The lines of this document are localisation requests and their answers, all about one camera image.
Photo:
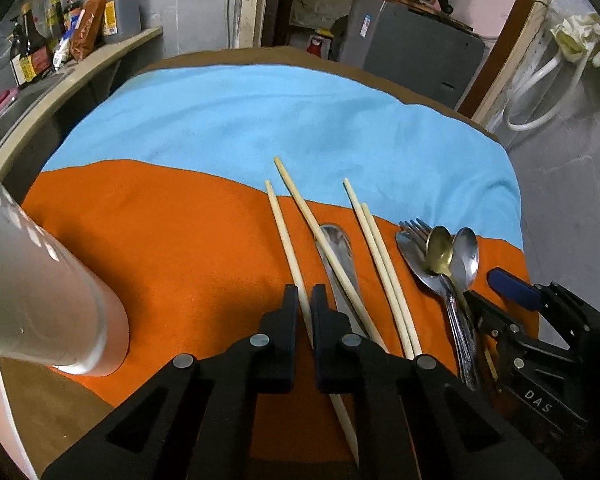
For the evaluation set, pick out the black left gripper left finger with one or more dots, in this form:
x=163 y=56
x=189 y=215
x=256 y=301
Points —
x=277 y=358

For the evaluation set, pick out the orange cloth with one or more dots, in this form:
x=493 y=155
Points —
x=196 y=260

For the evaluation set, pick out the dark soy sauce bottle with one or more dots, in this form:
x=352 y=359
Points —
x=29 y=53

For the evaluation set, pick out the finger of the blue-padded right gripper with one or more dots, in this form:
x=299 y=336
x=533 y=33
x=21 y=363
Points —
x=509 y=286
x=494 y=322

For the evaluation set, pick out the small steel spoon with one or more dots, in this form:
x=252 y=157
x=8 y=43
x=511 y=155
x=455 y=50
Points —
x=465 y=261

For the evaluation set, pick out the small brass spoon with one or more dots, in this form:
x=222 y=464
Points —
x=439 y=257

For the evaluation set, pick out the brown snack packet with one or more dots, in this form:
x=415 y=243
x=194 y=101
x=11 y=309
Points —
x=87 y=30

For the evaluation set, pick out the white plastic utensil cup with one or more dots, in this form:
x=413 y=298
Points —
x=53 y=310

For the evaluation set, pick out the large steel spoon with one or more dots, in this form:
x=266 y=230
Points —
x=462 y=336

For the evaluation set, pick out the cream rubber gloves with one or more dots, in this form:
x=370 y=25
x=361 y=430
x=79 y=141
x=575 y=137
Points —
x=578 y=40

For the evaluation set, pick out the wooden chopstick over knife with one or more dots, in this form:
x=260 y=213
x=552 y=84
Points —
x=354 y=298

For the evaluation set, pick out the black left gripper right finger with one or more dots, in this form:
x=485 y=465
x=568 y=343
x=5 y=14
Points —
x=338 y=353

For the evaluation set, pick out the light blue cloth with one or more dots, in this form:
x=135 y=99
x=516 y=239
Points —
x=405 y=161

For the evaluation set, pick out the large dark sauce jug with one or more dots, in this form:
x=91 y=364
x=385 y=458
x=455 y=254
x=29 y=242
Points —
x=121 y=20

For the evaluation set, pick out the grey cabinet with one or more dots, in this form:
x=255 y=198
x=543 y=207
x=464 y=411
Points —
x=393 y=41

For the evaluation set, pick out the steel table knife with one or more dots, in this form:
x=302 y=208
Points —
x=340 y=244

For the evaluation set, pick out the steel fork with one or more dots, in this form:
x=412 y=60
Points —
x=418 y=231

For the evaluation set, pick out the wooden chopstick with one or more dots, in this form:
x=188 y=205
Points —
x=340 y=409
x=381 y=270
x=354 y=298
x=395 y=283

